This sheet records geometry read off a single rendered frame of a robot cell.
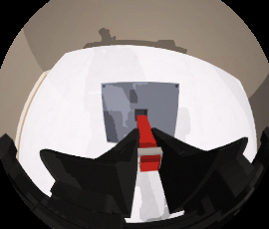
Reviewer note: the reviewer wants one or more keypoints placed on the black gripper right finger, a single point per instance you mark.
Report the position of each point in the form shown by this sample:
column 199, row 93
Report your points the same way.
column 185, row 168

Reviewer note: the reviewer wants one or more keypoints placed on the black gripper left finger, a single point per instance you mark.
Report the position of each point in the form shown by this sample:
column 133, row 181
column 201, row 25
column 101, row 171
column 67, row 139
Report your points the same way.
column 112, row 173

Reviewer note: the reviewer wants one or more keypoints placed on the grey sloped panel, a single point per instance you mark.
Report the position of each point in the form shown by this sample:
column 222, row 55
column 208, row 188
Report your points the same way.
column 122, row 102

